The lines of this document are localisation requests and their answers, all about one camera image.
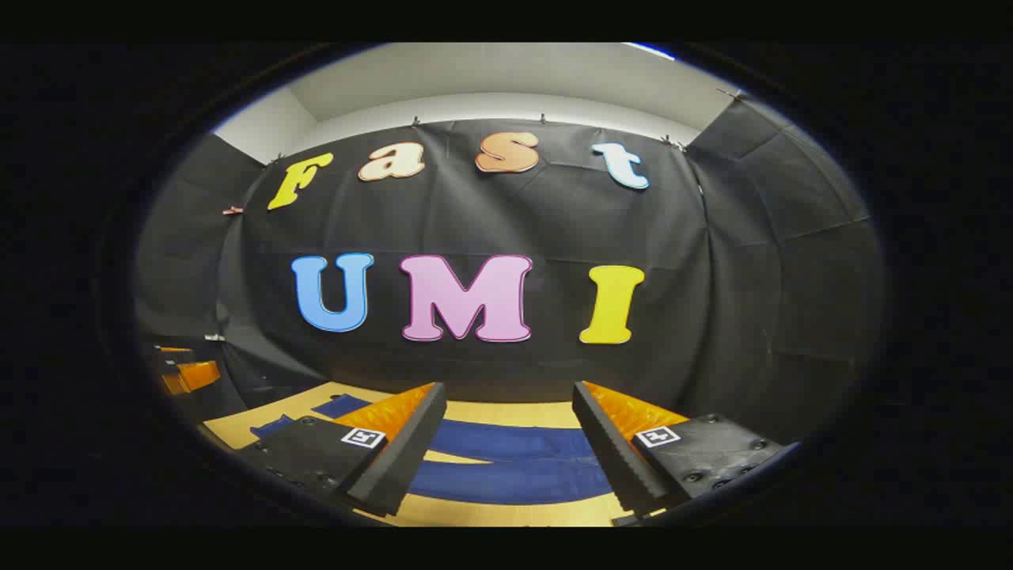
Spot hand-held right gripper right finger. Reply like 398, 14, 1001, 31
571, 381, 802, 525

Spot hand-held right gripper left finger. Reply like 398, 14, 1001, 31
236, 382, 449, 518

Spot blue denim jeans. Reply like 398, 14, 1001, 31
251, 393, 626, 506

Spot black backdrop cloth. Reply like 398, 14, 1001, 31
135, 95, 886, 444

